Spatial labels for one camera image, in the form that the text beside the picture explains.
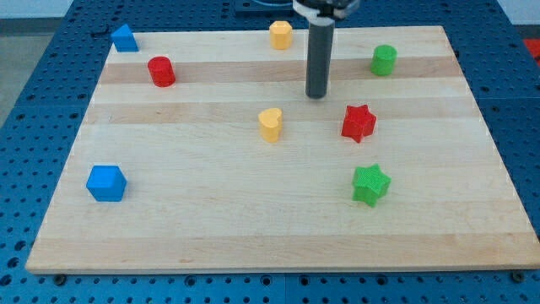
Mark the white and black robot flange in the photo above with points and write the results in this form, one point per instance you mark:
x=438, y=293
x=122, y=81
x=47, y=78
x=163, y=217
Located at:
x=326, y=9

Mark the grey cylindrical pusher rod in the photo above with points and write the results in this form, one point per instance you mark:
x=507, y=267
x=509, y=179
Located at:
x=320, y=38

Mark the red star block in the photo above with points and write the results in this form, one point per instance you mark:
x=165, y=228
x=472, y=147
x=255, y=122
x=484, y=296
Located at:
x=358, y=122

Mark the green star block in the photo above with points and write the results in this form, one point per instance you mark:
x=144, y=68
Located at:
x=370, y=184

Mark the yellow hexagon block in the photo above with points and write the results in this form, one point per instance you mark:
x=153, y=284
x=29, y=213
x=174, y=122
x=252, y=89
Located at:
x=281, y=35

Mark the green cylinder block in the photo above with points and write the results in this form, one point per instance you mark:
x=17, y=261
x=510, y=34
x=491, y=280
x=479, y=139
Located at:
x=383, y=60

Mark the yellow heart block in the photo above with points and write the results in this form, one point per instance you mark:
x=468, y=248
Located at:
x=270, y=124

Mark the red cylinder block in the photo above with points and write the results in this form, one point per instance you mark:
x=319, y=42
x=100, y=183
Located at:
x=161, y=71

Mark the wooden board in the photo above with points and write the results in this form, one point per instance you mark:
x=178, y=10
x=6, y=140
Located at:
x=206, y=193

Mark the blue triangle block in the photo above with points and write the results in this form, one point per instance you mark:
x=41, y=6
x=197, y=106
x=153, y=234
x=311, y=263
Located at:
x=123, y=39

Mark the blue cube block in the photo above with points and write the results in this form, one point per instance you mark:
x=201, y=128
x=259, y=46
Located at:
x=106, y=183

